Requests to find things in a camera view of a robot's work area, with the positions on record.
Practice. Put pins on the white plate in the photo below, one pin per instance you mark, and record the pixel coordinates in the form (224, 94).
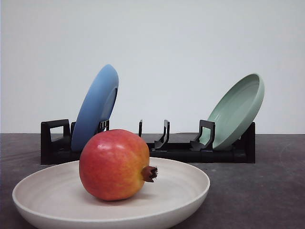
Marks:
(57, 197)

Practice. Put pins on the blue plate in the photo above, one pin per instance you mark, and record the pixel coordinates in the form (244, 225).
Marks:
(96, 105)

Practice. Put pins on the red pomegranate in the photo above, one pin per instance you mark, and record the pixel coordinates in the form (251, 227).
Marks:
(114, 165)

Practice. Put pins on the green plate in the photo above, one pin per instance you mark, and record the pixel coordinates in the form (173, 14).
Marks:
(235, 112)

